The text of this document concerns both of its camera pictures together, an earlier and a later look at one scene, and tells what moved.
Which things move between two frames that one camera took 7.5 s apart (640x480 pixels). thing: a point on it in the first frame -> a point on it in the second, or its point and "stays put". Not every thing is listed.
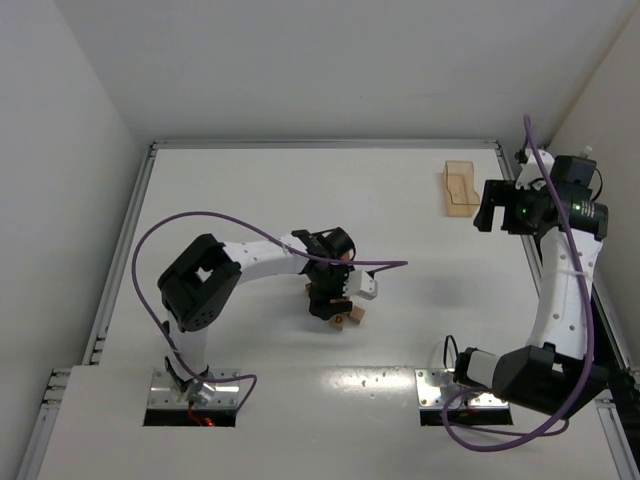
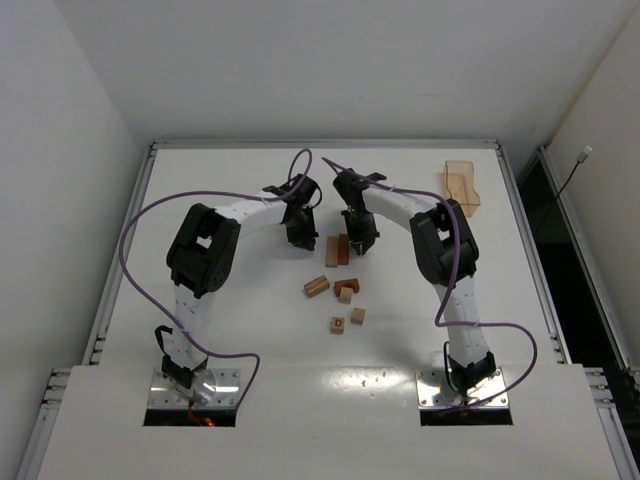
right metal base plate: x=435 y=387 stays put
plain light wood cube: x=356 y=314 stays put
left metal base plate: x=165 y=393 stays put
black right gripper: x=503 y=208 -> x=361 y=235
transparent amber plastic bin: x=459 y=186 stays put
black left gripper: x=325 y=306 -> x=301 y=232
